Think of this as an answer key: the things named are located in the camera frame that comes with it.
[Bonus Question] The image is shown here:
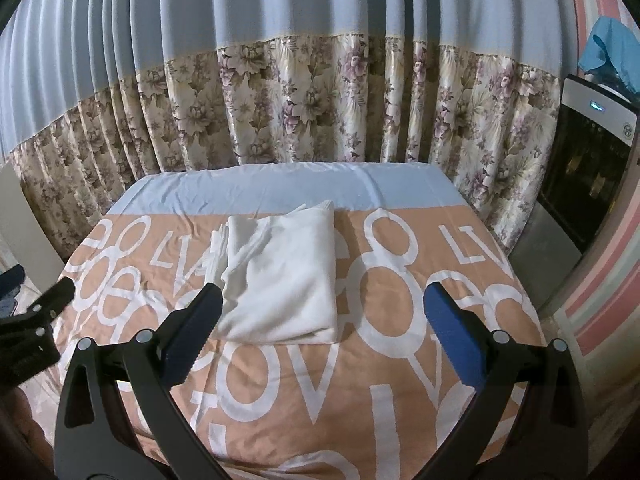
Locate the orange and blue printed bedsheet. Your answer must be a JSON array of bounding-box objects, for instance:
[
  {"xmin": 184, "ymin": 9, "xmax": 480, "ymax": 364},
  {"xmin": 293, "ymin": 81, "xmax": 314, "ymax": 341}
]
[{"xmin": 42, "ymin": 161, "xmax": 543, "ymax": 480}]

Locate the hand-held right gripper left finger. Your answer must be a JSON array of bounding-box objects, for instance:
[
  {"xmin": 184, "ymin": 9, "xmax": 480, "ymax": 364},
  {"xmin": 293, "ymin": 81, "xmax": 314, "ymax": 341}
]
[{"xmin": 54, "ymin": 282, "xmax": 236, "ymax": 480}]

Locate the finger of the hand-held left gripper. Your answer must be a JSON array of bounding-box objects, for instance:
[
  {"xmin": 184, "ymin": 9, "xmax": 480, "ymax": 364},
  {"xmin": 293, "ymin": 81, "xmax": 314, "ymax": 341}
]
[
  {"xmin": 0, "ymin": 277, "xmax": 76, "ymax": 343},
  {"xmin": 0, "ymin": 265, "xmax": 26, "ymax": 306}
]

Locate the black glass-door appliance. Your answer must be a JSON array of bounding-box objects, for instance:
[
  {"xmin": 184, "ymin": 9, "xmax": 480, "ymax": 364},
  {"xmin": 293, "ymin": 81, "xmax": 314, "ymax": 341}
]
[{"xmin": 510, "ymin": 74, "xmax": 640, "ymax": 306}]

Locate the person's left forearm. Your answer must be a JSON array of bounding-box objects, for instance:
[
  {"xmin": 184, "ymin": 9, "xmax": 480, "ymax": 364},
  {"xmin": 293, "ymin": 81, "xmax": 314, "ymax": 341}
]
[{"xmin": 0, "ymin": 385, "xmax": 58, "ymax": 480}]

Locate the white knit sweater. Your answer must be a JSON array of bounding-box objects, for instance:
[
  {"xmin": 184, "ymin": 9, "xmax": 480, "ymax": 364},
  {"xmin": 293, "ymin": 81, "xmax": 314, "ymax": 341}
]
[{"xmin": 210, "ymin": 200, "xmax": 340, "ymax": 345}]

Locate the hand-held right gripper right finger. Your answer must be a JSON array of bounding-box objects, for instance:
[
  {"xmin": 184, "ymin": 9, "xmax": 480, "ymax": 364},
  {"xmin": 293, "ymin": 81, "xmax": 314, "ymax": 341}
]
[{"xmin": 422, "ymin": 281, "xmax": 592, "ymax": 480}]

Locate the floral and blue curtain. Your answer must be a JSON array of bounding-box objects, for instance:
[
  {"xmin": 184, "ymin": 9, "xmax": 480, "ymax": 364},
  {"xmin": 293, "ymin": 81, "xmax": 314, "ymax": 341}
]
[{"xmin": 0, "ymin": 0, "xmax": 583, "ymax": 261}]

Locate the blue cloth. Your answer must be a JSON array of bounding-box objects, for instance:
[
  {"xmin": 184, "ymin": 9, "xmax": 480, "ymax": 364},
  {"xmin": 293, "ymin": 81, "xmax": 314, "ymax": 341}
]
[{"xmin": 578, "ymin": 16, "xmax": 640, "ymax": 92}]

